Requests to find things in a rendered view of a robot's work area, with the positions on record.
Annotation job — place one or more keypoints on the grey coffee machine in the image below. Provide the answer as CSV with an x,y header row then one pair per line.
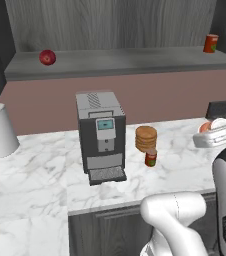
x,y
100,140

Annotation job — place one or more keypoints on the red apple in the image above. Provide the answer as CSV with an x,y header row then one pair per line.
x,y
47,57

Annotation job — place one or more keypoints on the stack of brown cookies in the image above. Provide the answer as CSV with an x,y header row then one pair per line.
x,y
146,138

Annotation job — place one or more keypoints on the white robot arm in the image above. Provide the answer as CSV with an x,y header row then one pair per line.
x,y
173,213

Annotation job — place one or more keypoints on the orange red can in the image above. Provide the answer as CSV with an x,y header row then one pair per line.
x,y
210,43

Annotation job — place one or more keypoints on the red can with green label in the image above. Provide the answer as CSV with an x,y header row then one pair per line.
x,y
150,158

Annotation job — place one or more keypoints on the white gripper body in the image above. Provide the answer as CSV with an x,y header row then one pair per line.
x,y
213,137

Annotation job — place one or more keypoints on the grey base cabinet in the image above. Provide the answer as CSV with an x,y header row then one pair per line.
x,y
111,230

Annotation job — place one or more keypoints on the grey open wall cabinet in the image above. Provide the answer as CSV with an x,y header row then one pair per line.
x,y
118,36

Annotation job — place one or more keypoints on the dark grey appliance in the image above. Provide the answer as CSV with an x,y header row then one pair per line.
x,y
223,108

